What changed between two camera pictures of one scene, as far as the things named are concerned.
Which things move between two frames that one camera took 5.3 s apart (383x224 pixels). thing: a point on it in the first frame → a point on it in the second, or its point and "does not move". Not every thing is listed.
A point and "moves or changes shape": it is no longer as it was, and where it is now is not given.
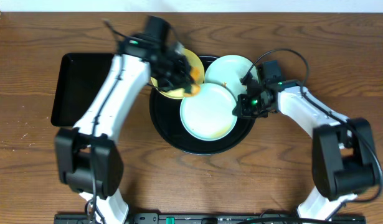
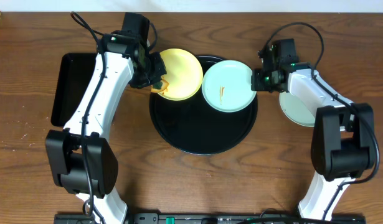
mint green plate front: x=208 y=116 moves or changes shape
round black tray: x=165 y=114 does not move
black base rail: x=212 y=218 does not move
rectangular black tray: x=81 y=76 does not move
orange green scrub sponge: x=195 y=75 → x=160 y=86
